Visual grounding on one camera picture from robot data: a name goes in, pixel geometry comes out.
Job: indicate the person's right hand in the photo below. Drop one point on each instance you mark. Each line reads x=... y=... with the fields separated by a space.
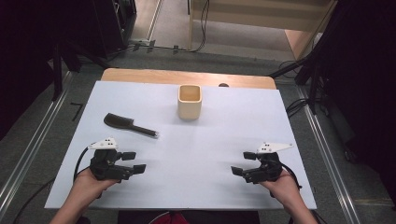
x=285 y=188

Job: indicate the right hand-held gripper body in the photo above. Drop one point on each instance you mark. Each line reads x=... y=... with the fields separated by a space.
x=269 y=168

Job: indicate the black metal stand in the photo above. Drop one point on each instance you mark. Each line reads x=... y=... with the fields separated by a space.
x=57 y=74
x=313 y=87

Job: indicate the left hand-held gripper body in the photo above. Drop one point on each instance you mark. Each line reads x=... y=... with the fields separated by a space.
x=104 y=166

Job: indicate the light wooden furniture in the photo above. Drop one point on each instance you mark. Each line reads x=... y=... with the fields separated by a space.
x=264 y=15

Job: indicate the black cabinet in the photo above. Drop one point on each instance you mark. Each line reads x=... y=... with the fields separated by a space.
x=109 y=25

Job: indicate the black curtain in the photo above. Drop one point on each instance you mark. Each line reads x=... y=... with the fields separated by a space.
x=25 y=46
x=367 y=77

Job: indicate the metal floor rail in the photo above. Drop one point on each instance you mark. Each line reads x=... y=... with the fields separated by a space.
x=28 y=155
x=327 y=155

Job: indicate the white table board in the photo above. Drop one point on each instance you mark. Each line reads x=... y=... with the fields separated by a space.
x=193 y=161

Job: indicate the person's dark pants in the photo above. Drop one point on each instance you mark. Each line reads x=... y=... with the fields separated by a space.
x=224 y=217

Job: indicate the beige square cup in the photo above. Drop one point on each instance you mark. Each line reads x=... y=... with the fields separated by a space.
x=189 y=109

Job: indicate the person's red clothing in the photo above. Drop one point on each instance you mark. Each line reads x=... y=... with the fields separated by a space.
x=174 y=218

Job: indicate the person's left hand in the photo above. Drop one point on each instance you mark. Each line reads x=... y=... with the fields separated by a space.
x=87 y=185

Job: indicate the black comb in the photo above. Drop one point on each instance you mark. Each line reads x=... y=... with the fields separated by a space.
x=118 y=122

